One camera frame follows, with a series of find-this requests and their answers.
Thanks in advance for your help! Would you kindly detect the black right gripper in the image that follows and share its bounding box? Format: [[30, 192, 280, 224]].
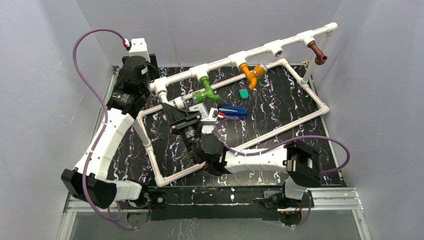
[[162, 102, 204, 164]]

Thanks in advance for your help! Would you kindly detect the white plastic faucet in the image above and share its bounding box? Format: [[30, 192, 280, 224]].
[[157, 91, 186, 110]]

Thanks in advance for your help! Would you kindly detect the white PVC pipe frame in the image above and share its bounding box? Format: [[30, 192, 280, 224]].
[[133, 22, 339, 188]]

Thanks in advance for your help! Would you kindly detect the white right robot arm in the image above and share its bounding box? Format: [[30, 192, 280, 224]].
[[161, 103, 321, 207]]

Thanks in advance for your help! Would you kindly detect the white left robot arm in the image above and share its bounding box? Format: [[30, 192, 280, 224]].
[[61, 54, 159, 209]]

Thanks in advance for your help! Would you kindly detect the white plastic package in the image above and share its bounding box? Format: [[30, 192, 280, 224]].
[[188, 103, 209, 119]]

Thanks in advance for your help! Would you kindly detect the green plastic faucet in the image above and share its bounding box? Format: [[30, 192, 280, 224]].
[[193, 76, 221, 104]]

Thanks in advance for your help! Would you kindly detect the blue stapler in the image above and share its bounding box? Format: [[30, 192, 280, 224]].
[[217, 103, 248, 118]]

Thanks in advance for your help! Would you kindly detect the teal small box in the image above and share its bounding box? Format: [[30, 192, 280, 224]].
[[239, 88, 250, 100]]

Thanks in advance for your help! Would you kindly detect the orange plastic faucet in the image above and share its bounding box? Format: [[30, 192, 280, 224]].
[[238, 62, 268, 90]]

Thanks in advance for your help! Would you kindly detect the brown plastic faucet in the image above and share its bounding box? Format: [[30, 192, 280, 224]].
[[307, 40, 328, 66]]

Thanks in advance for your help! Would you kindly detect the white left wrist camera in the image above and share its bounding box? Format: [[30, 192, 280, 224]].
[[122, 38, 151, 62]]

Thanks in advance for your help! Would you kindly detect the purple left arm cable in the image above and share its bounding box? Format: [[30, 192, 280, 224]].
[[72, 28, 152, 232]]

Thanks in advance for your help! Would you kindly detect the black metal base rail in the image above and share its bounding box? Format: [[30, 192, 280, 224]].
[[64, 185, 362, 229]]

